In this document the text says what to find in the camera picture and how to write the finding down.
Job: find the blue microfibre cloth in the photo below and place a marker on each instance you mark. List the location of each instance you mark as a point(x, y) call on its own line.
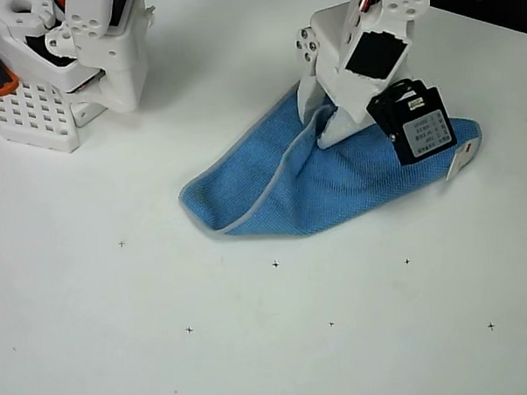
point(342, 189)

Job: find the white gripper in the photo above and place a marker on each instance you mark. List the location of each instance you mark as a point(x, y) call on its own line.
point(308, 56)

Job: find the black camera module with label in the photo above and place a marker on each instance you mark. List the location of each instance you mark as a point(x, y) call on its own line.
point(422, 129)

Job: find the white perforated arm base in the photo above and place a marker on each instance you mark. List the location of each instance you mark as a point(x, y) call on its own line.
point(32, 120)

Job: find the black mat with line drawing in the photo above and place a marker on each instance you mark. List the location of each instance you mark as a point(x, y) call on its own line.
point(491, 8)

